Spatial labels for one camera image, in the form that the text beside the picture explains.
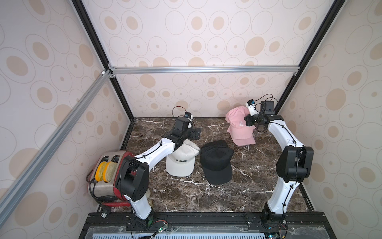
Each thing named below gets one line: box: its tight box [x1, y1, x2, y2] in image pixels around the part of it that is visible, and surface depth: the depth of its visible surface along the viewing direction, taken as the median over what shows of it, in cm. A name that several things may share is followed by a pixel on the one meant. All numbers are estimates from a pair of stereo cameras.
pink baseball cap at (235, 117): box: [225, 105, 257, 139], surface depth 97 cm
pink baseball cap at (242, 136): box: [227, 124, 257, 147], surface depth 97 cm
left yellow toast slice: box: [95, 161, 107, 182], surface depth 72 cm
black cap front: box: [199, 140, 234, 185], surface depth 90 cm
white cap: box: [166, 138, 201, 177], surface depth 92 cm
